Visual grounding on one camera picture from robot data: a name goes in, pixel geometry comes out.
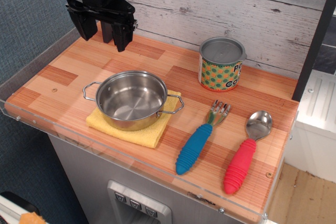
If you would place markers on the orange and black object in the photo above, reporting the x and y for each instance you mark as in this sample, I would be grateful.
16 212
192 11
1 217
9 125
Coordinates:
13 207

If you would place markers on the blue handled metal fork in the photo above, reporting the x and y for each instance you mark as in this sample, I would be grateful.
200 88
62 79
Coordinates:
195 144

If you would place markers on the red handled metal spoon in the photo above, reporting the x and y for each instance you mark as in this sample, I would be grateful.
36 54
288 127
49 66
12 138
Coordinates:
258 126

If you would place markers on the yellow folded cloth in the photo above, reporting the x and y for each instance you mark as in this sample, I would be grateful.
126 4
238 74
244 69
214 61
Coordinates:
147 137

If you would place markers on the silver dispenser button panel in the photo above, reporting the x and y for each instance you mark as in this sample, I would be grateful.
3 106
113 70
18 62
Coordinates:
130 206

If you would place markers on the clear acrylic table guard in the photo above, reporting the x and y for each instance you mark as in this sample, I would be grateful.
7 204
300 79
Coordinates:
47 94

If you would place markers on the dark vertical post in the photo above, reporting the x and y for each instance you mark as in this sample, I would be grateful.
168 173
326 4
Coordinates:
313 51

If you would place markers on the stainless steel pot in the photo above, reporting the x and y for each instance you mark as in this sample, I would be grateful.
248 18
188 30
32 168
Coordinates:
132 100

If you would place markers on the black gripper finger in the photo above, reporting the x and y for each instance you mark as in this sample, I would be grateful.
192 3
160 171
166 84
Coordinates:
122 35
85 24

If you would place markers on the polka dot tin can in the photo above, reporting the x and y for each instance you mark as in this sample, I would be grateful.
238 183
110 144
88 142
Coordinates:
220 63

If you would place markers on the grey toy fridge cabinet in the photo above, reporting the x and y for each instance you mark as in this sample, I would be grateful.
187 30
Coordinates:
89 174

